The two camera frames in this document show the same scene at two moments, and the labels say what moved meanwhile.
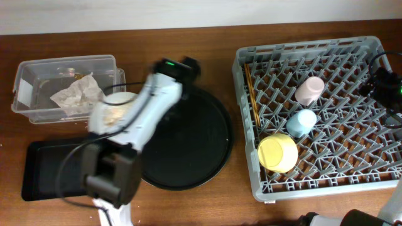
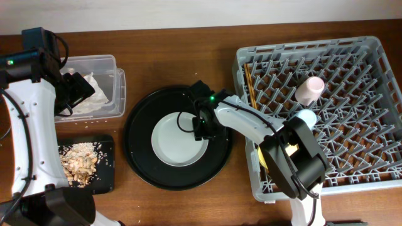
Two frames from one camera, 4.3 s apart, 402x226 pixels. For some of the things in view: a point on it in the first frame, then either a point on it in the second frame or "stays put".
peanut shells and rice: x=111 y=115 to x=79 y=161
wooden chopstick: x=251 y=94 stays put
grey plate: x=120 y=97 to x=173 y=141
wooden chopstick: x=254 y=93 stays put
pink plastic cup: x=309 y=90 stays put
